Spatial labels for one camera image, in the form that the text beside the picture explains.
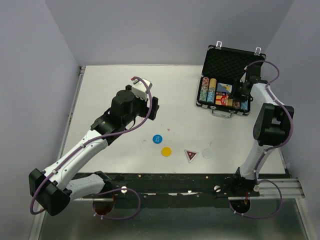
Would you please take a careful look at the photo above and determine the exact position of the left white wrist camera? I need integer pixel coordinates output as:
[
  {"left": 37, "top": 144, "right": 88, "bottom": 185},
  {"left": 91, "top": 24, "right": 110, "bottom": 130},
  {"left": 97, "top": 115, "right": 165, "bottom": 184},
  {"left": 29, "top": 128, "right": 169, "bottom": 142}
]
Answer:
[{"left": 131, "top": 77, "right": 153, "bottom": 101}]

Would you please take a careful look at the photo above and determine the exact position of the triangular all-in marker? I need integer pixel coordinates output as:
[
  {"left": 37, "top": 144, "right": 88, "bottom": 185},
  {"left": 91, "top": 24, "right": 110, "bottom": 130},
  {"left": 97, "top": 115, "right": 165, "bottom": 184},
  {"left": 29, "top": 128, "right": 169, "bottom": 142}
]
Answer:
[{"left": 184, "top": 149, "right": 199, "bottom": 163}]

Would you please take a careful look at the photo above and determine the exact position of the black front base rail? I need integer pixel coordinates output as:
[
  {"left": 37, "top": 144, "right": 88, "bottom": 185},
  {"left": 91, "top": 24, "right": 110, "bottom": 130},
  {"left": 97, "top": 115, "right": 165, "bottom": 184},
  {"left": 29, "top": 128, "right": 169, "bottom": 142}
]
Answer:
[{"left": 72, "top": 171, "right": 261, "bottom": 210}]

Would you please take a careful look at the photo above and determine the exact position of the yellow chip row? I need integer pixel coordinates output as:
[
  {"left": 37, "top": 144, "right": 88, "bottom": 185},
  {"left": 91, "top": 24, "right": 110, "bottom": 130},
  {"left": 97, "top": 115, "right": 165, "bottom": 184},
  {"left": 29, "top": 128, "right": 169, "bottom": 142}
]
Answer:
[{"left": 208, "top": 78, "right": 217, "bottom": 92}]

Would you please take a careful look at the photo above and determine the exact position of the black poker chip case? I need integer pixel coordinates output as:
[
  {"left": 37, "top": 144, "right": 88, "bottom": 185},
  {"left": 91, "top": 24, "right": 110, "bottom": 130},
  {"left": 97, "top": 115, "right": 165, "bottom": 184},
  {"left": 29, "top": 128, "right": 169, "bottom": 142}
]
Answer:
[{"left": 196, "top": 41, "right": 266, "bottom": 118}]

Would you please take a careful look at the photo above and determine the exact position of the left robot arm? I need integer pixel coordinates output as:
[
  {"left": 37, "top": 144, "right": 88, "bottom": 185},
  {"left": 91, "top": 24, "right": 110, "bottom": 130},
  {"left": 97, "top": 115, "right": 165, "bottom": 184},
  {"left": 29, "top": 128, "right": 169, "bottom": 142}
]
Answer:
[{"left": 28, "top": 89, "right": 159, "bottom": 216}]

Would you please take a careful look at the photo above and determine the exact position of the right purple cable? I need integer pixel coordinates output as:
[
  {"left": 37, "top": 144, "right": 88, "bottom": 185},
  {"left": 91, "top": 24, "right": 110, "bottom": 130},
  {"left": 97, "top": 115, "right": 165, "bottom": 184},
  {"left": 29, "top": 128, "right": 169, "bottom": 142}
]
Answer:
[{"left": 228, "top": 60, "right": 295, "bottom": 220}]

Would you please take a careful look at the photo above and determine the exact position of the red white chip row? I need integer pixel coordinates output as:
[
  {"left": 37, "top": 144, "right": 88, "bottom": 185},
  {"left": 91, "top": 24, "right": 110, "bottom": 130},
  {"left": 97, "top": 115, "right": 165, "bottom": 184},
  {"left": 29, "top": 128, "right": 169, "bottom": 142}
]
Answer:
[{"left": 199, "top": 77, "right": 210, "bottom": 102}]

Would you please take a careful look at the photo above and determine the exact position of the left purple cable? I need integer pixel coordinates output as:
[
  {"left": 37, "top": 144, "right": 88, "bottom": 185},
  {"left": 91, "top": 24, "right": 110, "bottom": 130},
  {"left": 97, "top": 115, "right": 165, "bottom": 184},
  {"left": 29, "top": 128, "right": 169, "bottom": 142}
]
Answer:
[{"left": 29, "top": 76, "right": 142, "bottom": 221}]

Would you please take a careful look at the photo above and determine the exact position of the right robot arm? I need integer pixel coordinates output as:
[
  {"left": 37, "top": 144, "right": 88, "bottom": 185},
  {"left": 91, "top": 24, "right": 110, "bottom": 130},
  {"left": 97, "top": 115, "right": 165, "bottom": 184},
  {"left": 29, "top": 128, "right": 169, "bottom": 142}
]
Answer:
[{"left": 229, "top": 60, "right": 294, "bottom": 196}]

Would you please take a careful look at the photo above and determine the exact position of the yellow round button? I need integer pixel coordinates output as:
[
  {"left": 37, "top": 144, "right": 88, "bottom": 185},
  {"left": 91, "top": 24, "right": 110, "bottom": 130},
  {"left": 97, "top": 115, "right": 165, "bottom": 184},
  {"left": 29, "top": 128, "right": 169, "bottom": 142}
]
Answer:
[{"left": 161, "top": 146, "right": 172, "bottom": 157}]

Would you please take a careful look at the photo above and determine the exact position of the blue poker chip stack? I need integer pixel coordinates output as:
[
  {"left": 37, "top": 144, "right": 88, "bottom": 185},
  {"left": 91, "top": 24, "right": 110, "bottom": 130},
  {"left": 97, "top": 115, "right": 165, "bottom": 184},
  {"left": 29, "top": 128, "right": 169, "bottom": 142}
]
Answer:
[{"left": 206, "top": 91, "right": 216, "bottom": 104}]

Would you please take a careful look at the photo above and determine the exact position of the red playing card deck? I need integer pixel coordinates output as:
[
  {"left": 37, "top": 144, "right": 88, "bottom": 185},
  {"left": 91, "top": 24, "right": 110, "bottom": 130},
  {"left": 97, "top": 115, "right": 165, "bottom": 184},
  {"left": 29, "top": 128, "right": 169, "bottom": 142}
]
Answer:
[{"left": 215, "top": 94, "right": 233, "bottom": 107}]

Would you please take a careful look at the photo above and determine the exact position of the blue playing card deck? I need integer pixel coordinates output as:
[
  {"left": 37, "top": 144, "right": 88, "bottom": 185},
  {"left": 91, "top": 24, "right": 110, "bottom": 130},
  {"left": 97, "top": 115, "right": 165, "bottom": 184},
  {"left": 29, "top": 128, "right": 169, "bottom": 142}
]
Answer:
[{"left": 216, "top": 82, "right": 233, "bottom": 93}]

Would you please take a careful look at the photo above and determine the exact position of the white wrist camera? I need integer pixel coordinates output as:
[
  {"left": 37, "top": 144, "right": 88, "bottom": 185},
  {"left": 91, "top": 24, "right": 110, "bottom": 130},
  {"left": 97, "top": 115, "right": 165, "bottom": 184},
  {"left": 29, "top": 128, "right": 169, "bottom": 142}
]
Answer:
[
  {"left": 131, "top": 77, "right": 153, "bottom": 101},
  {"left": 239, "top": 66, "right": 248, "bottom": 83}
]

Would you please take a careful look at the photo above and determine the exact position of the purple cable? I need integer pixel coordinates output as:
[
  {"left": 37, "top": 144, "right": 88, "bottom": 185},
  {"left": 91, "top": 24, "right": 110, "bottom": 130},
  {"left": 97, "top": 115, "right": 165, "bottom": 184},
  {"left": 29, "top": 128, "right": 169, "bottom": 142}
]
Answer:
[
  {"left": 29, "top": 76, "right": 142, "bottom": 221},
  {"left": 228, "top": 60, "right": 295, "bottom": 220}
]

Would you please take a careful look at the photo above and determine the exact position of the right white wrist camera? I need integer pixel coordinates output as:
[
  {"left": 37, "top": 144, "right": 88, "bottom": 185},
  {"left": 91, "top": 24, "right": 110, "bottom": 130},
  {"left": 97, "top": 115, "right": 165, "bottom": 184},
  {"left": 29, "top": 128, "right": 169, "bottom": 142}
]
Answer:
[{"left": 239, "top": 66, "right": 248, "bottom": 83}]

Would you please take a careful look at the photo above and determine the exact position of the right aluminium extrusion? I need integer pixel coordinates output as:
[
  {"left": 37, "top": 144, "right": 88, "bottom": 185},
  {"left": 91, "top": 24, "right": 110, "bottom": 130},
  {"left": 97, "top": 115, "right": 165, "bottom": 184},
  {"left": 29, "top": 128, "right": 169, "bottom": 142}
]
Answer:
[{"left": 222, "top": 178, "right": 305, "bottom": 201}]

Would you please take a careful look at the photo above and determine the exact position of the clear round button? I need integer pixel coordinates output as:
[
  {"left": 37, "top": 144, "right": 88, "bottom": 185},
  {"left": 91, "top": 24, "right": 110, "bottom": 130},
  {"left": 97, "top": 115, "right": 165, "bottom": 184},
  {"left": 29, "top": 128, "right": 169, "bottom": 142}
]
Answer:
[{"left": 201, "top": 148, "right": 213, "bottom": 159}]

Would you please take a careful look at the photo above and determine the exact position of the blue round button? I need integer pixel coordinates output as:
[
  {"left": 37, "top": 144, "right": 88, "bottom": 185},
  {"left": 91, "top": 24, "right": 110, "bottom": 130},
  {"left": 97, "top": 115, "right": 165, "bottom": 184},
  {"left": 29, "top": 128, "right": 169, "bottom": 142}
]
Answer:
[{"left": 152, "top": 134, "right": 163, "bottom": 144}]

